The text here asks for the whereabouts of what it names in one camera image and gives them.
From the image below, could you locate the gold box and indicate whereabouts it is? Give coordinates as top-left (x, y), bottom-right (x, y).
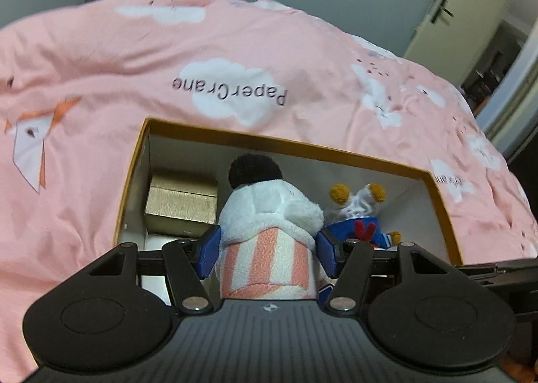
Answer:
top-left (144, 170), bottom-right (219, 237)

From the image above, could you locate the white duck plush toy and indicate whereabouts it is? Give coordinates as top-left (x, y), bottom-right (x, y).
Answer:
top-left (317, 183), bottom-right (402, 303)

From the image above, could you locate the pink cloud-print blanket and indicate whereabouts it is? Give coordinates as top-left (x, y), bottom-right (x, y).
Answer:
top-left (0, 0), bottom-right (534, 375)

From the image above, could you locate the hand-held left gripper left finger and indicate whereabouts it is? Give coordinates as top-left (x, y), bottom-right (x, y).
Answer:
top-left (86, 225), bottom-right (223, 316)

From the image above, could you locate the orange cardboard box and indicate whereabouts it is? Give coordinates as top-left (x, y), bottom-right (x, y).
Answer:
top-left (113, 117), bottom-right (464, 312)

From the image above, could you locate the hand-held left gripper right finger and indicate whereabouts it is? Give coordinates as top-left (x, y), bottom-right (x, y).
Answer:
top-left (316, 228), bottom-right (457, 316)

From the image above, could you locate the cream door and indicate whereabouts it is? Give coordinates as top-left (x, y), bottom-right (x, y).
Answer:
top-left (402, 0), bottom-right (538, 87)

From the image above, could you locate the white box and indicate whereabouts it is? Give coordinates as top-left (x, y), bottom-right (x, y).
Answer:
top-left (141, 232), bottom-right (203, 308)

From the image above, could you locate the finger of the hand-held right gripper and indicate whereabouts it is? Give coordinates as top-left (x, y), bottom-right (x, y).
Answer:
top-left (455, 257), bottom-right (538, 288)

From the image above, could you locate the white pink-striped popcorn plush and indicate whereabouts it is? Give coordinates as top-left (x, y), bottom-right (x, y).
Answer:
top-left (216, 154), bottom-right (325, 300)

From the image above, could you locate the black door handle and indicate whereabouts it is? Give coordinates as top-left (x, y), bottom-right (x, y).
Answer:
top-left (430, 0), bottom-right (455, 25)

